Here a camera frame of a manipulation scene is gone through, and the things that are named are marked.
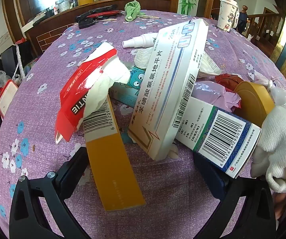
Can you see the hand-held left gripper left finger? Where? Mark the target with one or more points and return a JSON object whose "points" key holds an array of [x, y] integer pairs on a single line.
{"points": [[66, 175]]}

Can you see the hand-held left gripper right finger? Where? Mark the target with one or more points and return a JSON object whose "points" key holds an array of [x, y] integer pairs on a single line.
{"points": [[211, 178]]}

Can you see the long yellow carton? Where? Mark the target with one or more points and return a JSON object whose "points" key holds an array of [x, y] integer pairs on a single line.
{"points": [[113, 166]]}

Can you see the white green medicine box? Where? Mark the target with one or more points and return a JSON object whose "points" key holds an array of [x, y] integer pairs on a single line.
{"points": [[207, 129]]}

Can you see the gold jar lid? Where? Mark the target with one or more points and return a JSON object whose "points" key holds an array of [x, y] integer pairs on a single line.
{"points": [[255, 99]]}

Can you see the white tissue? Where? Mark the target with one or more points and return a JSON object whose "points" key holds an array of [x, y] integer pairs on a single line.
{"points": [[108, 79]]}

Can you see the white red wet wipe pack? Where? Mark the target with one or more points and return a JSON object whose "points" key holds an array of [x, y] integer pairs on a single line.
{"points": [[207, 66]]}

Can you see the teal cartoon packet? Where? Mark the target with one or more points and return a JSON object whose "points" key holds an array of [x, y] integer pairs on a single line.
{"points": [[135, 79]]}

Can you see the white spray bottle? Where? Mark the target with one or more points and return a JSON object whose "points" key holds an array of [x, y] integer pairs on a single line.
{"points": [[143, 39]]}

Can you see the purple floral tablecloth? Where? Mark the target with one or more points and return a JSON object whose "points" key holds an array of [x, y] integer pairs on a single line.
{"points": [[45, 104]]}

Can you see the white cotton glove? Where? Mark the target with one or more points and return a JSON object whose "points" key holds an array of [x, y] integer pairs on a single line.
{"points": [[277, 142]]}

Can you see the torn red white carton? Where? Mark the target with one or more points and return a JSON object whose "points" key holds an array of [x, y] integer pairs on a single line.
{"points": [[78, 89]]}

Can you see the pink plastic wrapper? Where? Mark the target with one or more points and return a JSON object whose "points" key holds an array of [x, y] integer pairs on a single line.
{"points": [[207, 88]]}

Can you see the white red-rimmed box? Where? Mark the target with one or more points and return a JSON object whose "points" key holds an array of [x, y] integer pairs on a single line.
{"points": [[7, 99]]}

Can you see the red wrapper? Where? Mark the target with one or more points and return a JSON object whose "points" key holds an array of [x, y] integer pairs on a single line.
{"points": [[229, 82]]}

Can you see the clear plastic bag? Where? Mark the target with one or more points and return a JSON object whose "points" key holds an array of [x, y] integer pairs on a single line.
{"points": [[280, 97]]}

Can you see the white blue-striped medicine box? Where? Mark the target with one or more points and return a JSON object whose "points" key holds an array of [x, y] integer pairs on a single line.
{"points": [[167, 79]]}

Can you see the black shopping bag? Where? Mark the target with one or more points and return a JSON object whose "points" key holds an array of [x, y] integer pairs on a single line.
{"points": [[8, 57]]}

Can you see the wooden sideboard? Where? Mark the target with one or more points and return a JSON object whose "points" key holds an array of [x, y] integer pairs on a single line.
{"points": [[58, 34]]}

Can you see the black case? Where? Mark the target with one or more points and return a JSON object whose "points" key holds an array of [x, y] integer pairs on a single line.
{"points": [[86, 23]]}

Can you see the white board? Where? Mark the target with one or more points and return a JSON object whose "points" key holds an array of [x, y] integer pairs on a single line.
{"points": [[33, 22]]}

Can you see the wooden stair railing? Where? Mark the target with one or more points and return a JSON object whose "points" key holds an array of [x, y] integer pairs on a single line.
{"points": [[265, 27]]}

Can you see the printed paper cup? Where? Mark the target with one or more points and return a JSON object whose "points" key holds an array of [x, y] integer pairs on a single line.
{"points": [[227, 15]]}

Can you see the red black pliers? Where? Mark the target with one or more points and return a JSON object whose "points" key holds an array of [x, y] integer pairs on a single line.
{"points": [[98, 14]]}

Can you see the metal tin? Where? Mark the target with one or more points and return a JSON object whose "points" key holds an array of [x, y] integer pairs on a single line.
{"points": [[64, 5]]}

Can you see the wooden stick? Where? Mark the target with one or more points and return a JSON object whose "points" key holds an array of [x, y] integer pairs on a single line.
{"points": [[149, 17]]}

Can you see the yellow box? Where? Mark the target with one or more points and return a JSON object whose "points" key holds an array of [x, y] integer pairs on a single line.
{"points": [[85, 1]]}

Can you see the green cloth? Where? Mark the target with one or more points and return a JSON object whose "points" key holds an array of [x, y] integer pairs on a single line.
{"points": [[133, 10]]}

